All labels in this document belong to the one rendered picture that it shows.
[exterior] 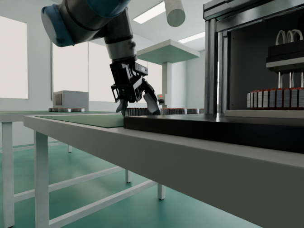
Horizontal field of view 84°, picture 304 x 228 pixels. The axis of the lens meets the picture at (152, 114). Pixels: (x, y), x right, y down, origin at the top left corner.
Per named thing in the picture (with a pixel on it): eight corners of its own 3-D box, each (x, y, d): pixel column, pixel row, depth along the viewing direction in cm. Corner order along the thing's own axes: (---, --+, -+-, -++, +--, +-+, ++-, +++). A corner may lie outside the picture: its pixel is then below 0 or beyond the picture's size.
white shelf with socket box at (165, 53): (169, 114, 103) (170, 38, 102) (131, 113, 130) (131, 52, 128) (199, 113, 128) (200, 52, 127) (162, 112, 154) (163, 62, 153)
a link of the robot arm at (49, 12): (43, -15, 26) (103, -17, 32) (35, 16, 35) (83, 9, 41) (68, 37, 29) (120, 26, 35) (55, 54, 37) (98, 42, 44)
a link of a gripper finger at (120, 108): (109, 119, 57) (115, 98, 51) (118, 110, 61) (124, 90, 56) (117, 124, 56) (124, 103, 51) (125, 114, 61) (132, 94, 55)
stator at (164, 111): (177, 116, 79) (177, 108, 79) (192, 117, 69) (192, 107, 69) (155, 116, 75) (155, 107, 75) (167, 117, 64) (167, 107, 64)
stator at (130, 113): (150, 120, 51) (150, 107, 51) (118, 119, 55) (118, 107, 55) (162, 118, 61) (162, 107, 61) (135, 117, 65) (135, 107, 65)
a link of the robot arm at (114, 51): (114, 40, 49) (140, 35, 46) (118, 56, 51) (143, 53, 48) (99, 45, 43) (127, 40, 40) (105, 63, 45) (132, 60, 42)
